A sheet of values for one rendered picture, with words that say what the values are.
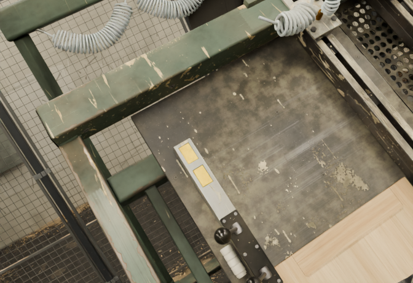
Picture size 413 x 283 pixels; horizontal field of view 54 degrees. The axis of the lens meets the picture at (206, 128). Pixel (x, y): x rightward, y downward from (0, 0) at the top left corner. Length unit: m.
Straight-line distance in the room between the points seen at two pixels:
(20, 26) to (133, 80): 0.51
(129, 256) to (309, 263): 0.43
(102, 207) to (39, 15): 0.70
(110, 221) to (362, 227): 0.63
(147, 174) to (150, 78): 0.26
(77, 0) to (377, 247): 1.16
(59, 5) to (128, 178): 0.64
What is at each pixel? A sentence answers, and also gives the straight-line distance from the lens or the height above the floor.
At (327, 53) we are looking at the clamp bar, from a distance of 1.21.
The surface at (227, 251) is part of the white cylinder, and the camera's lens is 1.02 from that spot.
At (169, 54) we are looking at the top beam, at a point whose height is 1.88.
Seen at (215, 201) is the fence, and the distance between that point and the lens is 1.02.
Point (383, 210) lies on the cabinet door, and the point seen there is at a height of 1.32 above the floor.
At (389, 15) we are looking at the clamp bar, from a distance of 1.41.
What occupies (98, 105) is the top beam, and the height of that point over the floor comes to 1.85.
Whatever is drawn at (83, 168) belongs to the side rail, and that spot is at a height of 1.74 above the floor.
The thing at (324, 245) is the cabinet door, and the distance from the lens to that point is 1.08.
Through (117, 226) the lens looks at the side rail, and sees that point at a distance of 1.01.
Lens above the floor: 2.02
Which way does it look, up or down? 18 degrees down
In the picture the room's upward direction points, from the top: 25 degrees counter-clockwise
